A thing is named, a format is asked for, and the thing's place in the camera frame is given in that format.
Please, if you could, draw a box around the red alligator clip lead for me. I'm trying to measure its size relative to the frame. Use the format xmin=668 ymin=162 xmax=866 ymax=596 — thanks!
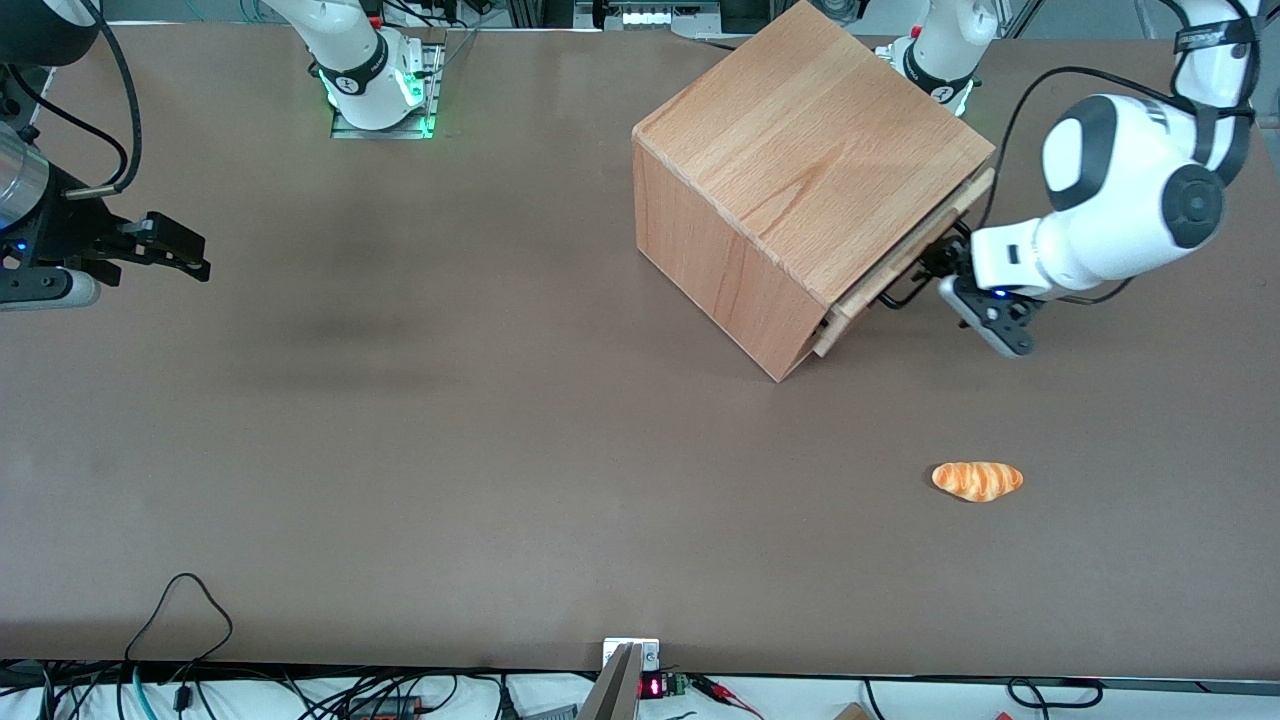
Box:
xmin=690 ymin=674 xmax=766 ymax=719

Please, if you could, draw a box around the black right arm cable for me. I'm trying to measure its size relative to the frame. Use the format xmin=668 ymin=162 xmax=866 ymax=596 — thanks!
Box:
xmin=62 ymin=0 xmax=144 ymax=199

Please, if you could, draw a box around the black looped cable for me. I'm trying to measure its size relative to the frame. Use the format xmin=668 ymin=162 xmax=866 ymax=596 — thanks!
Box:
xmin=123 ymin=572 xmax=235 ymax=713

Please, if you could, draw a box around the black metal drawer handle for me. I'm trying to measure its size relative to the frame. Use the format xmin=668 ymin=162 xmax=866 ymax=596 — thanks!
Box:
xmin=878 ymin=236 xmax=951 ymax=312

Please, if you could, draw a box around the grey slanted bar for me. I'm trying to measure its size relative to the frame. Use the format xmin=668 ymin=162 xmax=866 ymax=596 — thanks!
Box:
xmin=577 ymin=643 xmax=644 ymax=720

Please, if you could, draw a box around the orange striped bread roll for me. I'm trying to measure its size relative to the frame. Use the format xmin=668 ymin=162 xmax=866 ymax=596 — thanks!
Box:
xmin=931 ymin=460 xmax=1025 ymax=504

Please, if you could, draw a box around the silver metal bracket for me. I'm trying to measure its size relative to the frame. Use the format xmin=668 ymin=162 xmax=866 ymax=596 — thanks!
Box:
xmin=602 ymin=637 xmax=662 ymax=672

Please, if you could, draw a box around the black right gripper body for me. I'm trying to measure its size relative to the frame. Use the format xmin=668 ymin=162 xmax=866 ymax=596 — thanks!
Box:
xmin=22 ymin=165 xmax=136 ymax=291

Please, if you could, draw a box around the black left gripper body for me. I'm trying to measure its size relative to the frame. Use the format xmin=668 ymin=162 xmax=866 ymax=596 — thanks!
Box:
xmin=938 ymin=234 xmax=979 ymax=289

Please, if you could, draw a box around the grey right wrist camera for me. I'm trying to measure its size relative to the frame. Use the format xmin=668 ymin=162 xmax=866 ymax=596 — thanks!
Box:
xmin=0 ymin=268 xmax=102 ymax=313

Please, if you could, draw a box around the black coiled cable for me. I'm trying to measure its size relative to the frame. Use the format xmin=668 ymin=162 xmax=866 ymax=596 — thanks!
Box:
xmin=1006 ymin=677 xmax=1105 ymax=710

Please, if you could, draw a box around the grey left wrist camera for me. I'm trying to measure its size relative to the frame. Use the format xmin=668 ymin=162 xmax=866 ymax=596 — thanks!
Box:
xmin=938 ymin=276 xmax=1041 ymax=359

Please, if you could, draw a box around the wooden drawer cabinet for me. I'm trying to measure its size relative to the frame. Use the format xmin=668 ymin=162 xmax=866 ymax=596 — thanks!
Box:
xmin=632 ymin=0 xmax=997 ymax=384

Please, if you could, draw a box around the wooden drawer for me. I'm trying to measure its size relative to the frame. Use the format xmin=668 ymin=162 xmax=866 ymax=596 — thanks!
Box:
xmin=812 ymin=166 xmax=998 ymax=359

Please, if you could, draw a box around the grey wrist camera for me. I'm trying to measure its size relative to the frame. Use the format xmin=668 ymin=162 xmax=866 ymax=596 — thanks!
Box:
xmin=938 ymin=276 xmax=1041 ymax=359
xmin=0 ymin=268 xmax=102 ymax=313

